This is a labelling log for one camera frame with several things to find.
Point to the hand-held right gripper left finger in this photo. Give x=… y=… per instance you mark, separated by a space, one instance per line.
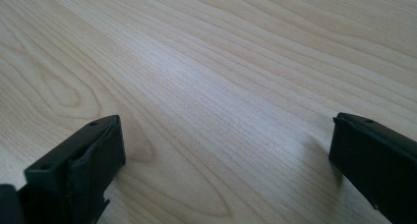
x=75 y=171

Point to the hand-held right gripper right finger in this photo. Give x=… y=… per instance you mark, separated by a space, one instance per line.
x=377 y=165

